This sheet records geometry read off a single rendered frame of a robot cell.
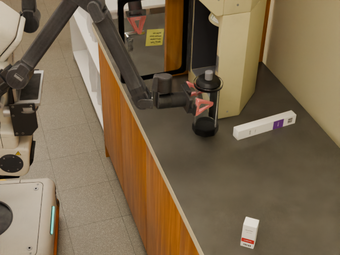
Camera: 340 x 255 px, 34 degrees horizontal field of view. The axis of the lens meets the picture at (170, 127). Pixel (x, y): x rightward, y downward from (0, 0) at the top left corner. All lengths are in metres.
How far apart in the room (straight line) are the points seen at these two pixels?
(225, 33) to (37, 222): 1.35
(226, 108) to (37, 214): 1.13
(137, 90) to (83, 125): 1.89
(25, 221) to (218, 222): 1.24
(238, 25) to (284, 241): 0.81
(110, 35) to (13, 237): 1.24
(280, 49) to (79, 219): 1.45
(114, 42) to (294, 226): 0.87
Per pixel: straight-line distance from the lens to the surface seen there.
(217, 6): 2.07
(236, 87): 2.29
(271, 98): 2.51
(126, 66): 2.00
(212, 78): 2.07
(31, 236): 2.80
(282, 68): 2.66
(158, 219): 2.48
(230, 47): 2.18
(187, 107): 2.06
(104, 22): 1.95
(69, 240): 3.13
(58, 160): 3.61
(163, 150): 2.17
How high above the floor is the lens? 2.32
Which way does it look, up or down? 37 degrees down
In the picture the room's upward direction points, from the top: 1 degrees clockwise
